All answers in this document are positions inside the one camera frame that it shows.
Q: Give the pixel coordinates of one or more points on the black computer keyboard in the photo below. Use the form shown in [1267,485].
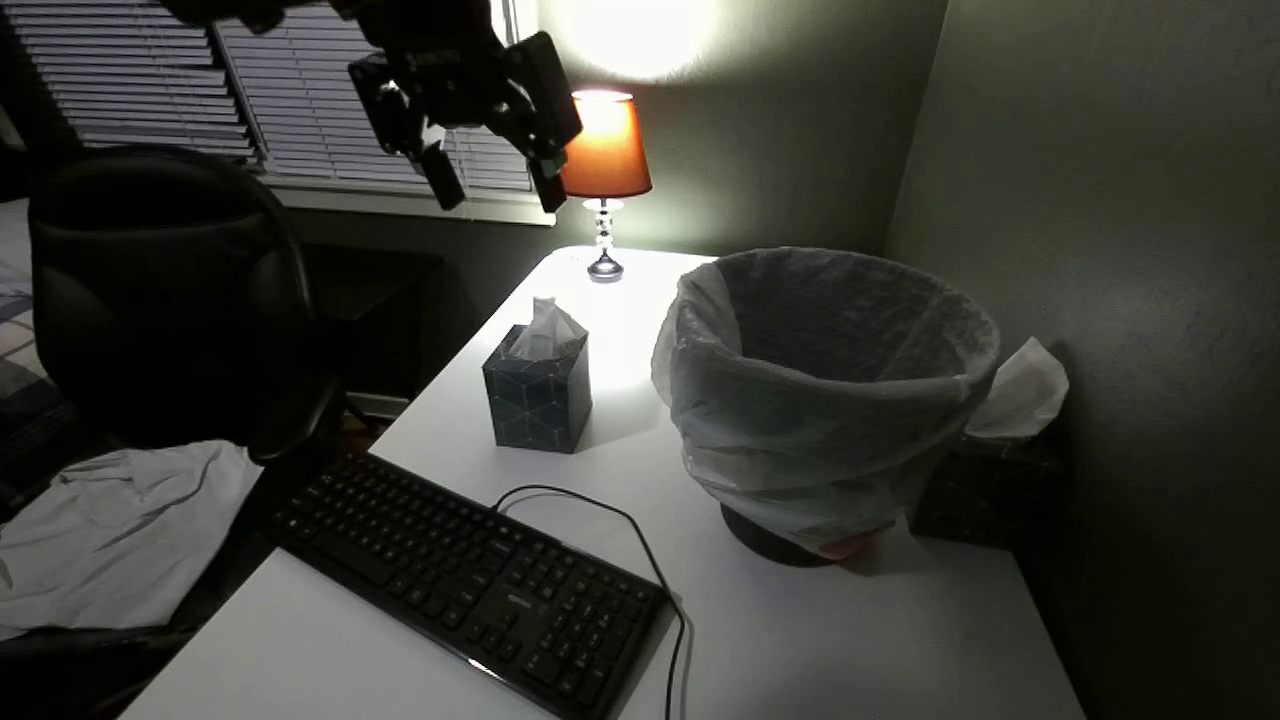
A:
[467,575]

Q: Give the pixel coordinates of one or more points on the white-lined trash bin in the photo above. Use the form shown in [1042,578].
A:
[802,440]

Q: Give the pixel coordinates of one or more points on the dark patterned tissue box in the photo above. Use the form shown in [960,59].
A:
[542,403]

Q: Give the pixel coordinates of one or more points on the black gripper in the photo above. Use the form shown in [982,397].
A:
[467,87]

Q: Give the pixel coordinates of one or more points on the black office chair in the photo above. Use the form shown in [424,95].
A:
[162,295]

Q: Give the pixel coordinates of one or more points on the orange shade table lamp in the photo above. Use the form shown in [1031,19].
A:
[605,154]

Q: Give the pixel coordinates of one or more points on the white crumpled cloth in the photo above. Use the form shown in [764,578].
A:
[121,532]

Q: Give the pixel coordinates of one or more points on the dark brown tissue box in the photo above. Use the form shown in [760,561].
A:
[992,485]

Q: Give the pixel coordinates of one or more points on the dark round waste bin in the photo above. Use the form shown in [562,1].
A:
[772,540]

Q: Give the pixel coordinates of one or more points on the white window blind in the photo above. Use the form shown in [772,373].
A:
[307,123]
[121,66]

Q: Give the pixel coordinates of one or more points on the white window sill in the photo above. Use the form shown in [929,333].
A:
[347,202]

